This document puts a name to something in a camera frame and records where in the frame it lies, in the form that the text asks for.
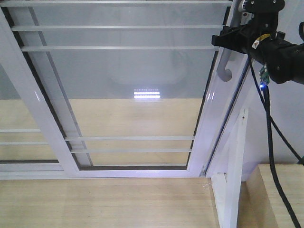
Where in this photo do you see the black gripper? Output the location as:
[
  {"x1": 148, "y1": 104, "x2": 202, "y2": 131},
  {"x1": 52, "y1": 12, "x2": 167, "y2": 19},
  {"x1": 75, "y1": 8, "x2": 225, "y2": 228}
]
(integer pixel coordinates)
[{"x1": 211, "y1": 0, "x2": 285, "y2": 54}]

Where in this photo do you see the grey door handle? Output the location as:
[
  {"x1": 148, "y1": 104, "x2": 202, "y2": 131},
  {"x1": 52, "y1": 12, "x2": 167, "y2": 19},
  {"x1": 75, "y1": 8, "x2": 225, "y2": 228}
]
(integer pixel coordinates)
[{"x1": 216, "y1": 0, "x2": 242, "y2": 82}]

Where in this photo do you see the white sliding glass door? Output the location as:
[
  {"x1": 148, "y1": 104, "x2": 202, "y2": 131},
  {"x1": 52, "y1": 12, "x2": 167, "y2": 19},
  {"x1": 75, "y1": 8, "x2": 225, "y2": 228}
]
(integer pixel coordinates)
[{"x1": 0, "y1": 0, "x2": 252, "y2": 179}]

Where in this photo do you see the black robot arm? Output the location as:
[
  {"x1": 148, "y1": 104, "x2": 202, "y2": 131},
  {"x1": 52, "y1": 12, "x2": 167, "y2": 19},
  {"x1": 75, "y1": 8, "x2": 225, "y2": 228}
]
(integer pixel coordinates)
[{"x1": 212, "y1": 0, "x2": 304, "y2": 84}]

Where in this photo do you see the green circuit board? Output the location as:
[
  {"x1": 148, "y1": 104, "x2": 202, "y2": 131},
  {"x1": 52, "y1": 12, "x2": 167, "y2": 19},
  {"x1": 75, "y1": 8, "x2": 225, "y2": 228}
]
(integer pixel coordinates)
[{"x1": 259, "y1": 64, "x2": 270, "y2": 88}]

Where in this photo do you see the white wooden support brace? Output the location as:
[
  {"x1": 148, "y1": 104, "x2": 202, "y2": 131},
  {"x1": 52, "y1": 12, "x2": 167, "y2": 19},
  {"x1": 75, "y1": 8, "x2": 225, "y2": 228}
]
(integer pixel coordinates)
[{"x1": 211, "y1": 108, "x2": 248, "y2": 228}]

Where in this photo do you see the light wooden box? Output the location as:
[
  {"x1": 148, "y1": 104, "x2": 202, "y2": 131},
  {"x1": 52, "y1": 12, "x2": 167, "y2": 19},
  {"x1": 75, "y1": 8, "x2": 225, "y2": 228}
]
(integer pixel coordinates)
[{"x1": 237, "y1": 164, "x2": 304, "y2": 228}]

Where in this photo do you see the white fixed glass panel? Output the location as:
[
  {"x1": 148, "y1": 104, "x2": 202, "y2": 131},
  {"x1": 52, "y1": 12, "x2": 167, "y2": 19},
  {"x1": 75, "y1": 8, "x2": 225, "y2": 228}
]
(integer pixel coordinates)
[{"x1": 0, "y1": 59, "x2": 72, "y2": 178}]

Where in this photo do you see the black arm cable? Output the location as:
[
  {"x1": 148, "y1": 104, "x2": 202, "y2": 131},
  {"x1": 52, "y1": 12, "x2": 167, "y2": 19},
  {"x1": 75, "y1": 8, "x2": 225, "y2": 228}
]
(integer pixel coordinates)
[{"x1": 248, "y1": 59, "x2": 304, "y2": 228}]

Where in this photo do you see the white door frame post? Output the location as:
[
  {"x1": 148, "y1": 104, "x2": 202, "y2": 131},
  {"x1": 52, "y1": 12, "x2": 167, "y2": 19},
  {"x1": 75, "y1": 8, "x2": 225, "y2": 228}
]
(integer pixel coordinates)
[{"x1": 194, "y1": 55, "x2": 256, "y2": 177}]

